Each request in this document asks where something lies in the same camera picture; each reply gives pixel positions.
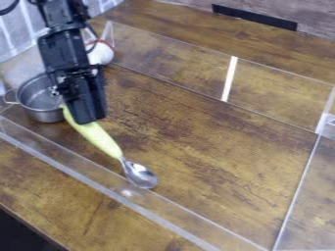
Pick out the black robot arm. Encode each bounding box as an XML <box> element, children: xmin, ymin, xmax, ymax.
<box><xmin>29</xmin><ymin>0</ymin><xmax>105</xmax><ymax>125</ymax></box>

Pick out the black strip on table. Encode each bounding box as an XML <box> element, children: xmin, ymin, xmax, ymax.
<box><xmin>212</xmin><ymin>4</ymin><xmax>298</xmax><ymax>31</ymax></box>

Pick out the white mushroom toy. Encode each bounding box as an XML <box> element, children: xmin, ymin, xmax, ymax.
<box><xmin>85</xmin><ymin>39</ymin><xmax>113</xmax><ymax>65</ymax></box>

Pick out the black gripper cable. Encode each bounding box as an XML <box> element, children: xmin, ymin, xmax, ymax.
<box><xmin>0</xmin><ymin>0</ymin><xmax>101</xmax><ymax>55</ymax></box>

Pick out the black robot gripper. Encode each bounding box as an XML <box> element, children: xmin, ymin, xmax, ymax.
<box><xmin>37</xmin><ymin>27</ymin><xmax>105</xmax><ymax>125</ymax></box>

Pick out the green handled metal spoon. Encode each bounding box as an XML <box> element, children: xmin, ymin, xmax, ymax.
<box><xmin>60</xmin><ymin>104</ymin><xmax>158</xmax><ymax>188</ymax></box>

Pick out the small steel pot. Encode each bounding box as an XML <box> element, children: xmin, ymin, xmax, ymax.
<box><xmin>2</xmin><ymin>74</ymin><xmax>64</xmax><ymax>124</ymax></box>

